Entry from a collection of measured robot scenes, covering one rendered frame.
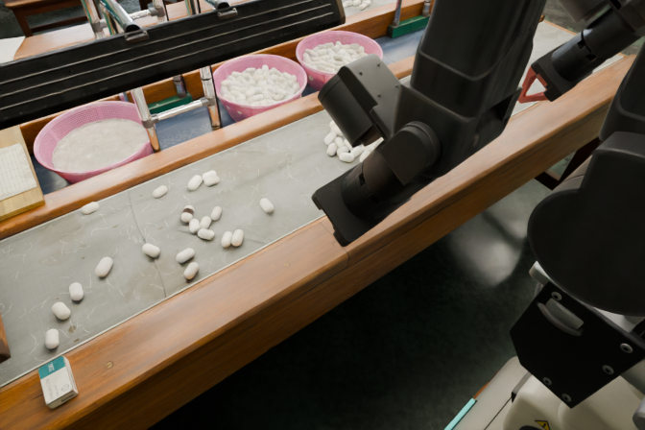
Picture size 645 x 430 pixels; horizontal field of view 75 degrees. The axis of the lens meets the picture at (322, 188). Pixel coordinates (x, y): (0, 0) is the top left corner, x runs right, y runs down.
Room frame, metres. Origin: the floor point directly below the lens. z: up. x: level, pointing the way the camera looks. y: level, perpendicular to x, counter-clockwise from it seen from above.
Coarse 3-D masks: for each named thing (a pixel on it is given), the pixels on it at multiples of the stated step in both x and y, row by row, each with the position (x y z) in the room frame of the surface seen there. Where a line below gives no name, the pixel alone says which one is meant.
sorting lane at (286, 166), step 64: (320, 128) 0.85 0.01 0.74; (128, 192) 0.61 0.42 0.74; (192, 192) 0.62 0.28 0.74; (256, 192) 0.62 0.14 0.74; (0, 256) 0.44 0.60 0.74; (64, 256) 0.44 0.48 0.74; (128, 256) 0.45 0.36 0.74; (64, 320) 0.32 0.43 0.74; (128, 320) 0.32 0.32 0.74; (0, 384) 0.21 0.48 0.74
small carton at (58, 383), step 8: (56, 360) 0.23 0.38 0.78; (64, 360) 0.23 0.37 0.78; (40, 368) 0.22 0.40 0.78; (48, 368) 0.22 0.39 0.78; (56, 368) 0.22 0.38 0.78; (64, 368) 0.22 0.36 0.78; (40, 376) 0.21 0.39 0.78; (48, 376) 0.21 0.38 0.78; (56, 376) 0.21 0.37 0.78; (64, 376) 0.21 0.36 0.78; (72, 376) 0.22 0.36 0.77; (48, 384) 0.20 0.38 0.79; (56, 384) 0.20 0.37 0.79; (64, 384) 0.20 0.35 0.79; (72, 384) 0.20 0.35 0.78; (48, 392) 0.19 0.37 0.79; (56, 392) 0.19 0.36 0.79; (64, 392) 0.19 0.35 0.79; (72, 392) 0.19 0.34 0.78; (48, 400) 0.18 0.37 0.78; (56, 400) 0.18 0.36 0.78; (64, 400) 0.18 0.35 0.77
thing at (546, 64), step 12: (576, 36) 0.59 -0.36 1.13; (564, 48) 0.59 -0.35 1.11; (576, 48) 0.57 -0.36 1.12; (588, 48) 0.56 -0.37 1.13; (540, 60) 0.59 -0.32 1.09; (552, 60) 0.59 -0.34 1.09; (564, 60) 0.58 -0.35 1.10; (576, 60) 0.56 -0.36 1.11; (588, 60) 0.56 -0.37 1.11; (600, 60) 0.55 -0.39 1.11; (540, 72) 0.57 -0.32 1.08; (552, 72) 0.57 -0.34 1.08; (564, 72) 0.57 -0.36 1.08; (576, 72) 0.56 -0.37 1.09; (588, 72) 0.57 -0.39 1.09; (552, 84) 0.56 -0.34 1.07; (564, 84) 0.56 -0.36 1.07
